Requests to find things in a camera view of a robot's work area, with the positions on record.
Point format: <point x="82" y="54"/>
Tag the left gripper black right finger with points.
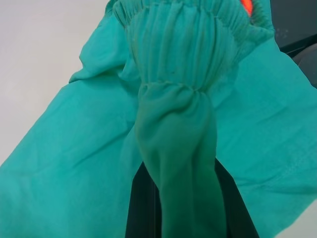
<point x="235" y="213"/>

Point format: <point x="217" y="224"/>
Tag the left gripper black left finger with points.
<point x="141" y="210"/>

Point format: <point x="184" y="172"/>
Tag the green shorts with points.
<point x="173" y="74"/>

